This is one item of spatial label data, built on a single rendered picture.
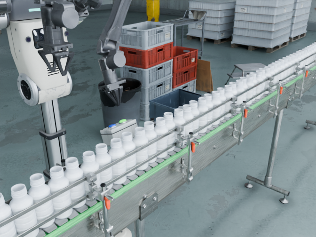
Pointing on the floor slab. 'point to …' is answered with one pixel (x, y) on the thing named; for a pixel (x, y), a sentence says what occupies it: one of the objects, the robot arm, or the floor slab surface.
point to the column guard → (153, 10)
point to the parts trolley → (183, 29)
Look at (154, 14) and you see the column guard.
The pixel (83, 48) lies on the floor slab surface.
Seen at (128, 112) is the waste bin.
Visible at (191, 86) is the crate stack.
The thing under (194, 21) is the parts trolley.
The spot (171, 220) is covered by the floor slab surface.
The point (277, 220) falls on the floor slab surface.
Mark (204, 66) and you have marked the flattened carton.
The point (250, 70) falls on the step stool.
